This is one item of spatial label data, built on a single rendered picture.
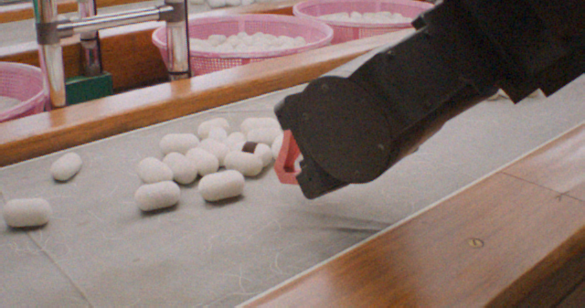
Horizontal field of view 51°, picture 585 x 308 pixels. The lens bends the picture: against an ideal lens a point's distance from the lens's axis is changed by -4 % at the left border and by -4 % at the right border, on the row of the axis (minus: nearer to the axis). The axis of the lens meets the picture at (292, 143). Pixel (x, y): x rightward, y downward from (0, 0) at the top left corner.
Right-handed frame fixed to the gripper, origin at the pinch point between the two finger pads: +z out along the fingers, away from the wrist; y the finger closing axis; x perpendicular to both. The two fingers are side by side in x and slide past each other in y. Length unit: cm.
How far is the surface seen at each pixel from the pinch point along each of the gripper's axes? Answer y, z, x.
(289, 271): 7.3, -5.1, 7.0
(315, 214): 0.6, -1.9, 4.2
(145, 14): -4.0, 15.3, -23.5
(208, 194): 5.7, 2.6, -0.7
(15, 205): 18.2, 7.3, -5.4
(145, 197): 10.0, 3.9, -2.2
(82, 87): -7, 42, -28
